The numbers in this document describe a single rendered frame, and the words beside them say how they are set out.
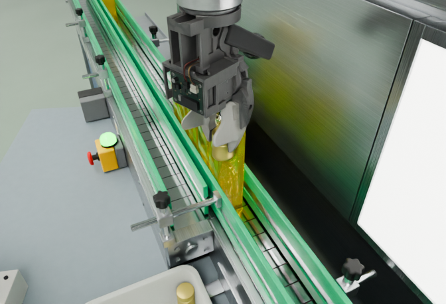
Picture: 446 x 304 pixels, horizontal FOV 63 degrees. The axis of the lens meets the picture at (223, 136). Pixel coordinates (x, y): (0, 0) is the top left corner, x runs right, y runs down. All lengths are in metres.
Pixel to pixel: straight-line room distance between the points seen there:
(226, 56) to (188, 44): 0.06
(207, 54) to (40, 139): 0.94
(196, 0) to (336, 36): 0.23
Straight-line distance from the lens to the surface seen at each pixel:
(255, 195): 0.73
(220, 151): 0.54
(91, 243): 0.93
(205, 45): 0.42
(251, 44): 0.48
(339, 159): 0.61
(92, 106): 1.27
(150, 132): 0.99
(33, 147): 1.27
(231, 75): 0.44
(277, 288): 0.58
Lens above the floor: 1.46
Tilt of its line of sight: 37 degrees down
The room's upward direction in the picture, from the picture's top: straight up
